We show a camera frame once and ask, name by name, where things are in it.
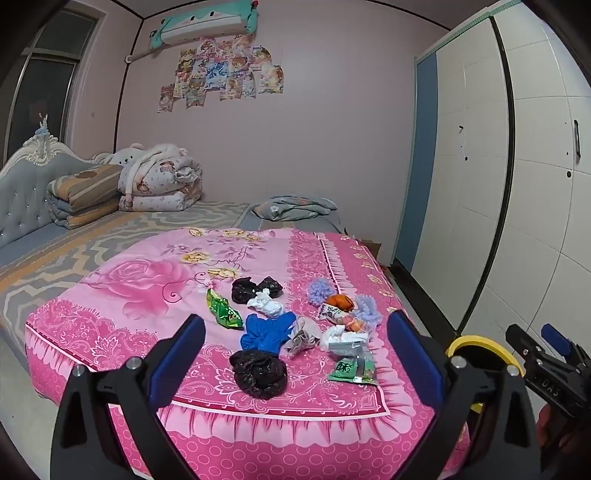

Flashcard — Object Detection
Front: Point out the air conditioner with teal cover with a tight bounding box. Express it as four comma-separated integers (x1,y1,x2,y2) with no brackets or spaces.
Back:
148,0,259,49

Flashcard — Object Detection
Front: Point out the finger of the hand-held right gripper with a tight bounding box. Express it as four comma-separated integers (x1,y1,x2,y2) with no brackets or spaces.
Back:
505,324,557,372
541,323,591,366

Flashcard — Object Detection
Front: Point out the pink floral bedsheet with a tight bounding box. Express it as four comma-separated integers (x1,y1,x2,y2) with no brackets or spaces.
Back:
24,226,472,480

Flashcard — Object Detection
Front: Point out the white and blue wardrobe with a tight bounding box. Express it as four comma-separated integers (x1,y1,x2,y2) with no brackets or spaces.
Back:
392,0,591,370

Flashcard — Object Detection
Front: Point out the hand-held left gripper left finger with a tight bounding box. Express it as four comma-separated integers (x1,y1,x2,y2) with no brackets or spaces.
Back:
51,314,207,480

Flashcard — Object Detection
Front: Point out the grey and pink cloth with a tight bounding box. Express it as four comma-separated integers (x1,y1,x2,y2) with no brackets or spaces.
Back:
283,316,322,355

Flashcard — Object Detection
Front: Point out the purple yarn ball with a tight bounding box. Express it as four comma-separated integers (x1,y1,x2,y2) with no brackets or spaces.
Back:
307,278,341,306
355,295,382,326

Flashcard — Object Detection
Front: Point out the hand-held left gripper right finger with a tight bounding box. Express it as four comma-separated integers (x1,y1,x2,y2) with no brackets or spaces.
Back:
387,310,542,480

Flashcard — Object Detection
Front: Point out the green and white snack packet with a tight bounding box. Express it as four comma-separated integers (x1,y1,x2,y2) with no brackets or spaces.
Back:
328,344,379,386

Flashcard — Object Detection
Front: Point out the striped folded quilt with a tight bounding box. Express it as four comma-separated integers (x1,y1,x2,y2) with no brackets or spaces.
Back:
46,165,124,229

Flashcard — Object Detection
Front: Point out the yellow rimmed black trash bin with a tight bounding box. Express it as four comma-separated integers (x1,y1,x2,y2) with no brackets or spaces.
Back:
445,335,526,467

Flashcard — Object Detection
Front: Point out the grey zigzag bed sheet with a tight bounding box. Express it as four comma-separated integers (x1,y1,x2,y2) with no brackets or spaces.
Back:
0,200,252,324

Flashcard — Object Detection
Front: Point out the blue rubber glove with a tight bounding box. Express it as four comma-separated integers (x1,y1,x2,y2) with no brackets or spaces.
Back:
239,311,297,356

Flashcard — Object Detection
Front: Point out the grey tufted headboard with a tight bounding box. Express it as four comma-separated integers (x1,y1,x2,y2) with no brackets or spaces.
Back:
0,134,100,268

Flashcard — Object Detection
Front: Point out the black crumpled cloth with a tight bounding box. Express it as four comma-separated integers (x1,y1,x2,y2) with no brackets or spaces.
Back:
231,275,284,305

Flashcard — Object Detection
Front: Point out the dark window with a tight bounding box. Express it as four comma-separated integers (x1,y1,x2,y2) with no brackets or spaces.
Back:
0,7,105,162

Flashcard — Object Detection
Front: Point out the cluster of cartoon wall posters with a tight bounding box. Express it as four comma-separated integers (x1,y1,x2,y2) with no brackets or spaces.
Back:
157,37,284,114

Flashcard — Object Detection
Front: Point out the pink and white wrapper packet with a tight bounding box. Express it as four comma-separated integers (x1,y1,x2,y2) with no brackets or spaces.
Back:
318,303,352,326

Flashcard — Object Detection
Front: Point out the white wall pipe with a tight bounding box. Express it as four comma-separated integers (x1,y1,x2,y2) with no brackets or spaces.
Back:
124,48,162,64

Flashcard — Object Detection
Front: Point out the black plastic bag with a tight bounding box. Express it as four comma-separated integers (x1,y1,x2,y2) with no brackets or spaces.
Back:
229,349,288,400

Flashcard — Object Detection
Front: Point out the grey floral blanket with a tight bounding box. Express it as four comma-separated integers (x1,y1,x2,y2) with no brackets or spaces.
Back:
252,195,338,221

